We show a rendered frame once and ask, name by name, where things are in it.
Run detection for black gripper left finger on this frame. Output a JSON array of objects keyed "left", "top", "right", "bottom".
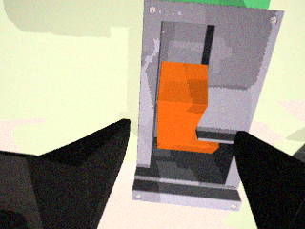
[{"left": 0, "top": 118, "right": 131, "bottom": 229}]

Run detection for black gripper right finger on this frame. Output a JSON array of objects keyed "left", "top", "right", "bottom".
[{"left": 233, "top": 131, "right": 305, "bottom": 229}]

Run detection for orange block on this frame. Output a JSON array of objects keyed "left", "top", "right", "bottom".
[{"left": 157, "top": 61, "right": 219, "bottom": 154}]

